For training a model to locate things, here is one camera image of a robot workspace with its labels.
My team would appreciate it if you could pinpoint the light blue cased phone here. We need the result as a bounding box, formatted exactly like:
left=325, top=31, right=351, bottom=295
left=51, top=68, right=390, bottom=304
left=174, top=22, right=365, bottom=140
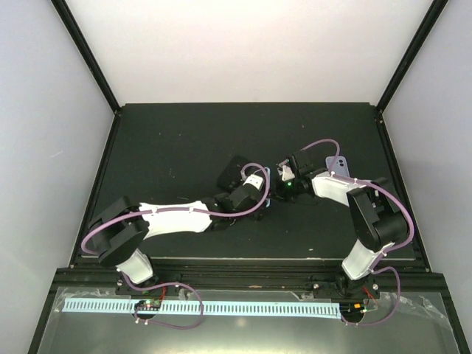
left=263, top=167, right=271, bottom=208

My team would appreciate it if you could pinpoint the lilac phone case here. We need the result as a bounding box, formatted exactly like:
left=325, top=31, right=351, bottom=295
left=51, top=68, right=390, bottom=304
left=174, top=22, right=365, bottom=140
left=325, top=156, right=350, bottom=177

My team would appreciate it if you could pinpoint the black cased phone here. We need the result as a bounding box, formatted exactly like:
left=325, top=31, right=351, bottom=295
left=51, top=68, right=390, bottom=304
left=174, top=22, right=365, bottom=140
left=216, top=155, right=250, bottom=192

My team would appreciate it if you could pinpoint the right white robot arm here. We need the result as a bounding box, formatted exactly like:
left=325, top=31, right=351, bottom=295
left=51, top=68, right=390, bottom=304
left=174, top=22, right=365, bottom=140
left=273, top=151, right=414, bottom=298

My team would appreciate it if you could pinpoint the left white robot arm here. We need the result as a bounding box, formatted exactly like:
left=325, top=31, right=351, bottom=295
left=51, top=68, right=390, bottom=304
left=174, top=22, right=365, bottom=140
left=85, top=176, right=266, bottom=294

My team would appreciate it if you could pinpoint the right controller board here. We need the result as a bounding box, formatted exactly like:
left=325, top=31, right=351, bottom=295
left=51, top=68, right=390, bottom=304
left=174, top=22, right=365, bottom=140
left=339, top=302, right=373, bottom=315

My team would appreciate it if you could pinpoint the controller board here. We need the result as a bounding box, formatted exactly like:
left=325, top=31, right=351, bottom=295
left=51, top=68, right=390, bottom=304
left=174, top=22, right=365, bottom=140
left=134, top=299, right=161, bottom=314
left=339, top=302, right=373, bottom=315

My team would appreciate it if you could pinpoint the left controller board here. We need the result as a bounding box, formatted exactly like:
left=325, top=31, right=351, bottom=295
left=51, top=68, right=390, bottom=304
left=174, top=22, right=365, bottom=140
left=134, top=299, right=161, bottom=314

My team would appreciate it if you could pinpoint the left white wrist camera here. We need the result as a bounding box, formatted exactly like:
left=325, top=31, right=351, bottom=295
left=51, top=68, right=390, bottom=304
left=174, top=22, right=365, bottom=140
left=243, top=173, right=266, bottom=191

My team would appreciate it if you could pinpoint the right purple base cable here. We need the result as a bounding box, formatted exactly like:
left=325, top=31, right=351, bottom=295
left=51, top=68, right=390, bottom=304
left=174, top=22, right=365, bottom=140
left=341, top=265, right=401, bottom=328

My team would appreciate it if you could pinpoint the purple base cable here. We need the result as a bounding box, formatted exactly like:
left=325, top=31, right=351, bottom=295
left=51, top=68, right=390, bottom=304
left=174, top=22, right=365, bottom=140
left=123, top=274, right=204, bottom=330
left=341, top=265, right=401, bottom=328

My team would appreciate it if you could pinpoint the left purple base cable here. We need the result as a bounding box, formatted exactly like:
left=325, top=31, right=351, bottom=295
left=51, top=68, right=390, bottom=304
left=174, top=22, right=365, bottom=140
left=123, top=274, right=204, bottom=330

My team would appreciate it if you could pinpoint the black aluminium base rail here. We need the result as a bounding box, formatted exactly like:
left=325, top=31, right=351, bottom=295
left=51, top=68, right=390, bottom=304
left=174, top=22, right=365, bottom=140
left=69, top=257, right=449, bottom=302

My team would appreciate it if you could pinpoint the right black frame post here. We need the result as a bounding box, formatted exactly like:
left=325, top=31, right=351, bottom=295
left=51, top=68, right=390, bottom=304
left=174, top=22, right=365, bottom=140
left=376, top=0, right=448, bottom=115

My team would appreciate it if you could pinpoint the black frame post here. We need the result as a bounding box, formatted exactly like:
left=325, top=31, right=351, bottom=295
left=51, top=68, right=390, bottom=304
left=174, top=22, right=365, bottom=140
left=51, top=0, right=121, bottom=114
left=376, top=0, right=448, bottom=115

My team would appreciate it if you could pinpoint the white slotted cable duct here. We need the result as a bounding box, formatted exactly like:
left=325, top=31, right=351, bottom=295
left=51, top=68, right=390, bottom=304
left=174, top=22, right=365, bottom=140
left=62, top=298, right=341, bottom=319

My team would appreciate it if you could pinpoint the left black frame post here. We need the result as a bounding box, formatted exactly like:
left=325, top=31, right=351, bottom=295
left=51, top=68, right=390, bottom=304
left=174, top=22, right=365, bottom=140
left=51, top=0, right=121, bottom=114

